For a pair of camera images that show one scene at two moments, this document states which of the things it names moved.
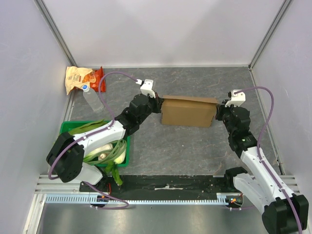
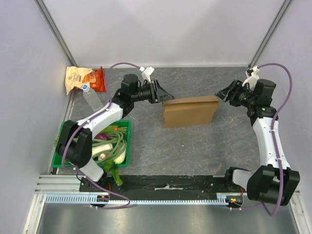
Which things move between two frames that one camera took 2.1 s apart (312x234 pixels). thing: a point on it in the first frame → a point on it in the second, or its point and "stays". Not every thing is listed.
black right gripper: [220, 111] → [234, 92]
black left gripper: [158, 102] → [158, 93]
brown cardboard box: [188, 111] stays
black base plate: [161, 184] stays
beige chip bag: [77, 77] stays
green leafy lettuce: [111, 166] stays
